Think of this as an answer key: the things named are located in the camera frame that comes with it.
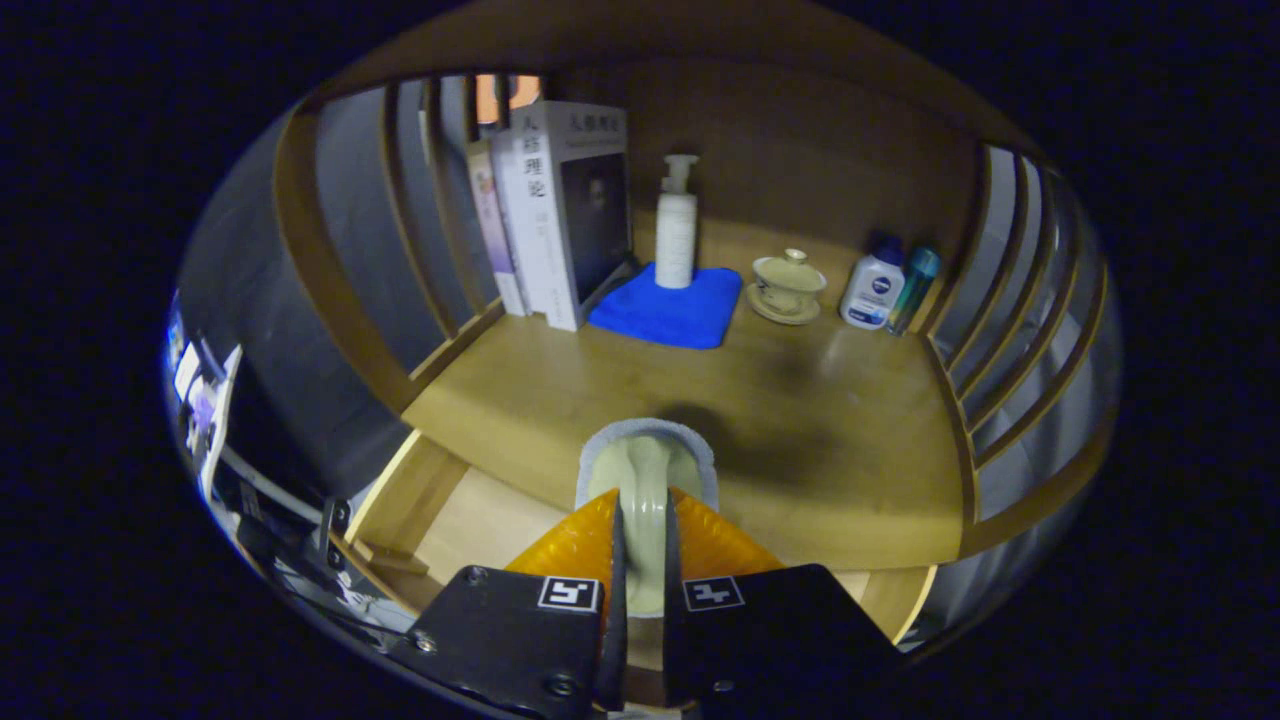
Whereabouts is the white pump bottle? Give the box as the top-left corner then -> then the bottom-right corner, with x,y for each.
654,153 -> 700,291

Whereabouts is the wooden drawer with black knob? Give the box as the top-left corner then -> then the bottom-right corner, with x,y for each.
340,430 -> 941,701

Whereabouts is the thin purple book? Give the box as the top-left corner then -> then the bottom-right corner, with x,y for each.
465,140 -> 529,318

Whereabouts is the screen on white stand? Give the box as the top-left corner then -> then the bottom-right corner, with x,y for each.
165,300 -> 244,501

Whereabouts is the wooden cabinet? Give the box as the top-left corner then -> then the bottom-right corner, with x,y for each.
270,0 -> 1121,621

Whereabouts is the large white book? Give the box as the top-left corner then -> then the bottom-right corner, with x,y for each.
495,98 -> 636,333

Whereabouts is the lidded ceramic teacup with saucer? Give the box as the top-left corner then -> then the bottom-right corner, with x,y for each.
745,247 -> 829,327

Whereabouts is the pale green handled brush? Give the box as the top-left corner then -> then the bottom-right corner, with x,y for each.
575,418 -> 721,618

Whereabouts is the white lotion bottle blue cap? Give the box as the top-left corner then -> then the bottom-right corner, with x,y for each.
838,235 -> 907,331

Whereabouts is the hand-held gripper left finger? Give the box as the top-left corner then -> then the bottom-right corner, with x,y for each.
390,487 -> 629,720

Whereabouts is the teal slim bottle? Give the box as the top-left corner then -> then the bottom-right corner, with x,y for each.
885,246 -> 942,338

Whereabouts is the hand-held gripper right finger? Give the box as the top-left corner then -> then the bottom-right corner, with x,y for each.
662,487 -> 906,719

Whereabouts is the wooden countertop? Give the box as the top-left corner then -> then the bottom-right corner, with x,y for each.
400,215 -> 976,571

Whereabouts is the blue folded cloth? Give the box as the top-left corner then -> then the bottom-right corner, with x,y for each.
587,262 -> 744,351

